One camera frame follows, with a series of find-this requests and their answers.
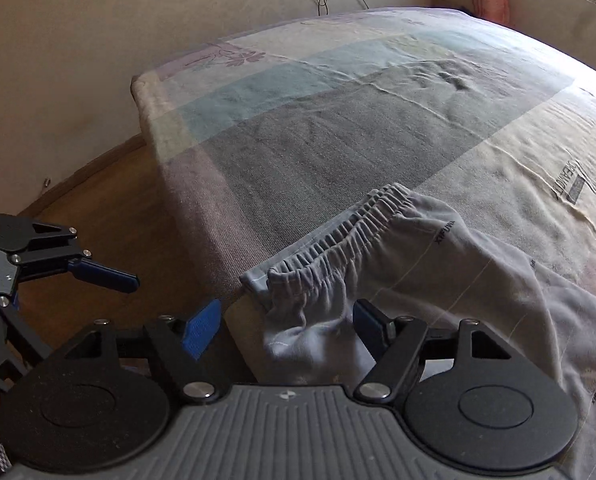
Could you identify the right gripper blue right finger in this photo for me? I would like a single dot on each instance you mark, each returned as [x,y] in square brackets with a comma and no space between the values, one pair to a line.
[395,345]

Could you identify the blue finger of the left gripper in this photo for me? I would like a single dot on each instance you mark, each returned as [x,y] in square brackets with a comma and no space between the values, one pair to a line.
[89,271]

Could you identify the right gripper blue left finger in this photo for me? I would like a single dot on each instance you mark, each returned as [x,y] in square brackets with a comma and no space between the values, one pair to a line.
[175,349]

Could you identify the grey pyjama trousers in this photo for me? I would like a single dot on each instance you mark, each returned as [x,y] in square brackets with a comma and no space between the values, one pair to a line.
[411,254]

